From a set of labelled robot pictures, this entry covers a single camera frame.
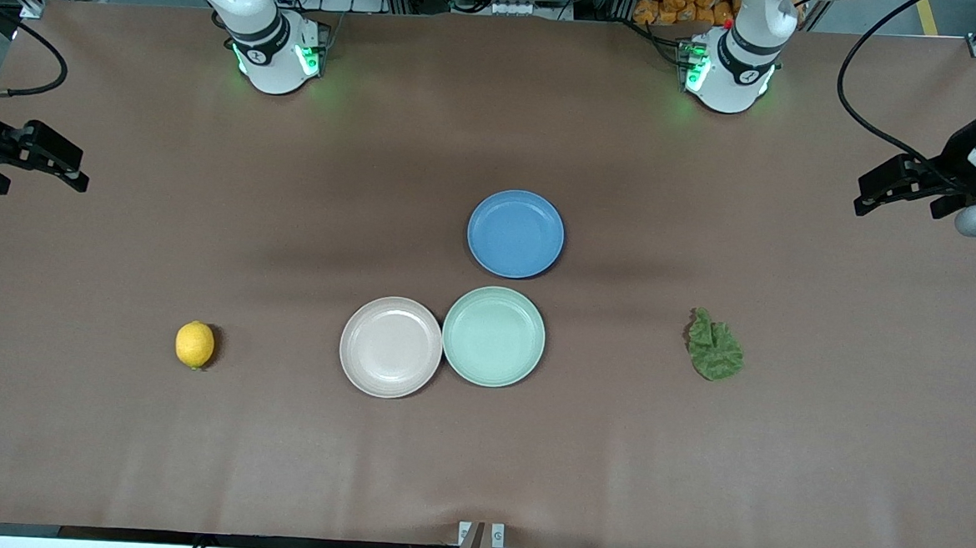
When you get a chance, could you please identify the yellow lemon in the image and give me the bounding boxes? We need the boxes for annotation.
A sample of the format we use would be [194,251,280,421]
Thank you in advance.
[174,319,218,371]

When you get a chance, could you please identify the green lettuce leaf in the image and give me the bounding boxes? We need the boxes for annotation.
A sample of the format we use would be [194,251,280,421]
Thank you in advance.
[684,307,747,384]

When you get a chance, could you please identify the orange snack bags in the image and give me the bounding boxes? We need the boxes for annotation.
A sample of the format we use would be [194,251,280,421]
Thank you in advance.
[632,0,739,31]

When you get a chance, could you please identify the beige plate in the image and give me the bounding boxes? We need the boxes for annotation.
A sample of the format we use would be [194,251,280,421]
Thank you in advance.
[337,294,446,403]

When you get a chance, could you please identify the blue plate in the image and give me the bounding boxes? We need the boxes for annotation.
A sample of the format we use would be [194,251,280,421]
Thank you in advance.
[465,187,568,282]

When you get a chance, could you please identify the light green plate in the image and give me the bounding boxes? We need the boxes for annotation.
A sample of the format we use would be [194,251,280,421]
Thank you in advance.
[439,284,549,391]

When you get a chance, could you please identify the small metal bracket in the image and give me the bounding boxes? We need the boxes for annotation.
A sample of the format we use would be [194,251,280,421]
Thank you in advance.
[457,520,506,548]

